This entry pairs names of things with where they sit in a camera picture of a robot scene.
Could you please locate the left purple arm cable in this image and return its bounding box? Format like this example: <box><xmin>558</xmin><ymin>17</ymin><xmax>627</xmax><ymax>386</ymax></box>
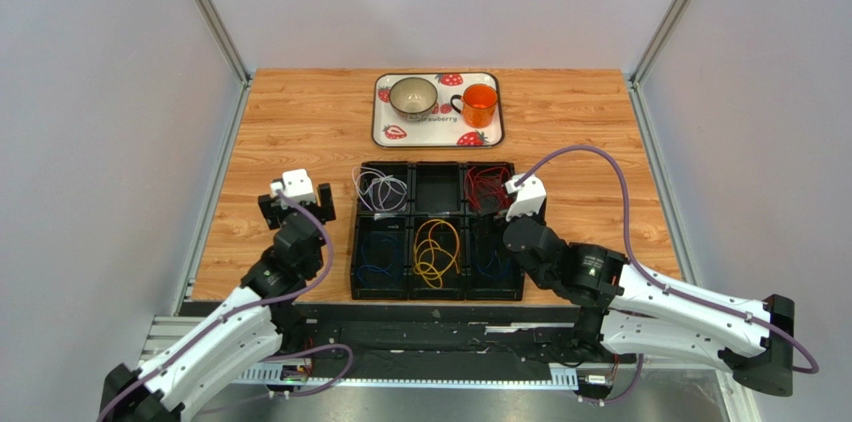
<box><xmin>96</xmin><ymin>193</ymin><xmax>354</xmax><ymax>422</ymax></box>

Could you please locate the dark purple cable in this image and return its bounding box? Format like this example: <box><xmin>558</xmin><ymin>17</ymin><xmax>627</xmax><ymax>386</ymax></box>
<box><xmin>357</xmin><ymin>229</ymin><xmax>404</xmax><ymax>283</ymax></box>

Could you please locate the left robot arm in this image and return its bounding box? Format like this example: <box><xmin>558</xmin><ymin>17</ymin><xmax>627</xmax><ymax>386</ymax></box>
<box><xmin>97</xmin><ymin>169</ymin><xmax>336</xmax><ymax>421</ymax></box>

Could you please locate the grey ceramic bowl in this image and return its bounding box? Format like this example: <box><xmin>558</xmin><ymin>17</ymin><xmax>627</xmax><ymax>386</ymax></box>
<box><xmin>389</xmin><ymin>76</ymin><xmax>438</xmax><ymax>122</ymax></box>

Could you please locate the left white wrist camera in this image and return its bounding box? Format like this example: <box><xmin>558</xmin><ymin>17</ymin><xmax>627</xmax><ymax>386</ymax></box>
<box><xmin>270</xmin><ymin>169</ymin><xmax>317</xmax><ymax>207</ymax></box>

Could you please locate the blue cable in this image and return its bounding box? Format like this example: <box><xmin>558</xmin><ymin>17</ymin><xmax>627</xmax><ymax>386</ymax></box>
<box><xmin>471</xmin><ymin>234</ymin><xmax>515</xmax><ymax>277</ymax></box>

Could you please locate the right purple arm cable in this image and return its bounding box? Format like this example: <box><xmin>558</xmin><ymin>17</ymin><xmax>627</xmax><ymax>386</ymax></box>
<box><xmin>513</xmin><ymin>144</ymin><xmax>820</xmax><ymax>407</ymax></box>

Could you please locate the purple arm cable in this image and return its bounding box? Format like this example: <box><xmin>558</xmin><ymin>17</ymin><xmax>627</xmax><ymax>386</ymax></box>
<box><xmin>513</xmin><ymin>144</ymin><xmax>820</xmax><ymax>407</ymax></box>
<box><xmin>96</xmin><ymin>193</ymin><xmax>354</xmax><ymax>422</ymax></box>

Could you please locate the orange mug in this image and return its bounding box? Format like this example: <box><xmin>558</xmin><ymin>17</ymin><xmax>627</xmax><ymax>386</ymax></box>
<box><xmin>450</xmin><ymin>84</ymin><xmax>499</xmax><ymax>129</ymax></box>

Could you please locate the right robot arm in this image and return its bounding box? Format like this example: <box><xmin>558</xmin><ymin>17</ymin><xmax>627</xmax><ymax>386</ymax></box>
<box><xmin>477</xmin><ymin>212</ymin><xmax>795</xmax><ymax>397</ymax></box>

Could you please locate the aluminium frame rail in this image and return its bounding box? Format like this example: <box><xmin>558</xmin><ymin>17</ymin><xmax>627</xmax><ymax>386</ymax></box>
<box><xmin>129</xmin><ymin>304</ymin><xmax>761</xmax><ymax>421</ymax></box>

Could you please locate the red cable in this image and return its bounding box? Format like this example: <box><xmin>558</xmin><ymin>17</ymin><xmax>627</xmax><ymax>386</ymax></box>
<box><xmin>463</xmin><ymin>164</ymin><xmax>515</xmax><ymax>215</ymax></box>

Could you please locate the black six-compartment organizer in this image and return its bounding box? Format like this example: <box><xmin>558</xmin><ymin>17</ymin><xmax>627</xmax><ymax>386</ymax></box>
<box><xmin>349</xmin><ymin>161</ymin><xmax>525</xmax><ymax>302</ymax></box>

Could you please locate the strawberry pattern tray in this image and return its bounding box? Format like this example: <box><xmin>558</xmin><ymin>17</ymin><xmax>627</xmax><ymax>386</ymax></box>
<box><xmin>372</xmin><ymin>72</ymin><xmax>506</xmax><ymax>149</ymax></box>

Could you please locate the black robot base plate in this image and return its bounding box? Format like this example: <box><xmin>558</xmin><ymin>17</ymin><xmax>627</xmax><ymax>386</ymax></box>
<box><xmin>276</xmin><ymin>302</ymin><xmax>636</xmax><ymax>381</ymax></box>

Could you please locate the yellow cable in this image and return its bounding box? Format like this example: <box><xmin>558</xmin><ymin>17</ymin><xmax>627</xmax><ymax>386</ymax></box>
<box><xmin>412</xmin><ymin>217</ymin><xmax>463</xmax><ymax>289</ymax></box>

